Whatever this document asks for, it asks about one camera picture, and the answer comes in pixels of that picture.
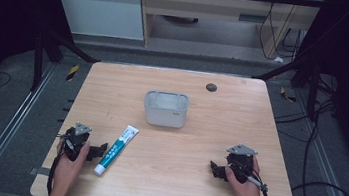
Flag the yellow and black tape strip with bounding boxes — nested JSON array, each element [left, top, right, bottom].
[[278, 86, 299, 104], [65, 63, 81, 84]]

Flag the white cabinet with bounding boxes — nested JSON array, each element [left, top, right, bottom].
[[41, 0, 149, 44]]

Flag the grey plastic holder box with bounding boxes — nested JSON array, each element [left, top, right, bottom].
[[140, 88, 191, 131]]

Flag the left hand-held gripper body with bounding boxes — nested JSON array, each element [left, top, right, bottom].
[[60, 120, 94, 164]]

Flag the black metal stand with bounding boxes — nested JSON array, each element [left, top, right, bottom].
[[27, 24, 104, 100], [247, 51, 324, 122]]

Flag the aluminium floor rail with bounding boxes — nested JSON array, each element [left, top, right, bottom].
[[0, 55, 58, 196], [280, 88, 349, 196]]

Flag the light wooden desk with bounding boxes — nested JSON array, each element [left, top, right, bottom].
[[131, 0, 327, 68]]

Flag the white and teal toothpaste tube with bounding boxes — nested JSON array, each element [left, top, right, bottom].
[[92, 121, 141, 182]]

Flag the person's right hand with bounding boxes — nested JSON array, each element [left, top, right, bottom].
[[221, 154, 268, 196]]

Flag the left hand-held gripper cable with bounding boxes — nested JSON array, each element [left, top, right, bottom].
[[45, 132, 70, 196]]

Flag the person's left hand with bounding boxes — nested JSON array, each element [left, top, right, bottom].
[[51, 138, 91, 189]]

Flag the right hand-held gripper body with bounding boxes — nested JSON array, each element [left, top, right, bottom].
[[222, 142, 259, 185]]

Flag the grey round table grommet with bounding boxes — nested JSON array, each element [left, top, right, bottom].
[[205, 82, 218, 93]]

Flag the black hanging desk cables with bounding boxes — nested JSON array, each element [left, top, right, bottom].
[[255, 0, 306, 64]]

